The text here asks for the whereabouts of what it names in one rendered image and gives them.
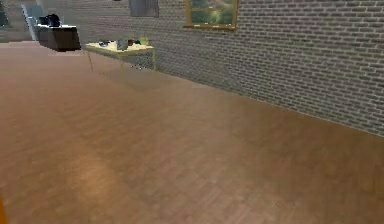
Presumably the yellow-green table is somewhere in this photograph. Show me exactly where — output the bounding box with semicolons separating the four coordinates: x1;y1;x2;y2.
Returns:
83;40;157;73

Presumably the grey object on table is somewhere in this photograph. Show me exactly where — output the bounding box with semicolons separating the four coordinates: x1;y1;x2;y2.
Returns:
116;37;130;52

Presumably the gold framed landscape picture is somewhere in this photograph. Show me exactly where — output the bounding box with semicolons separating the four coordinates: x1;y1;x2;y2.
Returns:
183;0;240;31

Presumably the dark brown cabinet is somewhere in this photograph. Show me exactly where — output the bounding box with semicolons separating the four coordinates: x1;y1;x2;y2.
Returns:
34;23;82;53

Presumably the black object on cabinet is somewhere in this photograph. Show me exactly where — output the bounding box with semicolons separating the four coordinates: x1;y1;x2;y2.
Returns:
38;13;62;28

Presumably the grey wall picture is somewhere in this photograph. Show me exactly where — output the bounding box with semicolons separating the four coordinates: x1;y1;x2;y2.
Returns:
129;0;160;18

